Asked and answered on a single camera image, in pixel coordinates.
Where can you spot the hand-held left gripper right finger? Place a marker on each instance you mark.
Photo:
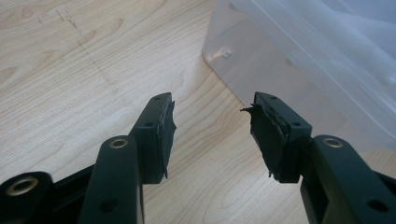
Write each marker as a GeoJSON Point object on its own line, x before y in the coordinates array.
{"type": "Point", "coordinates": [289, 146]}

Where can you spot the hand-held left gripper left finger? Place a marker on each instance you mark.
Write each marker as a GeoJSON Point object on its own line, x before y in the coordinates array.
{"type": "Point", "coordinates": [149, 149]}

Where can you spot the clear plastic storage box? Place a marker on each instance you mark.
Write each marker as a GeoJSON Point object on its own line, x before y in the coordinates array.
{"type": "Point", "coordinates": [299, 56]}

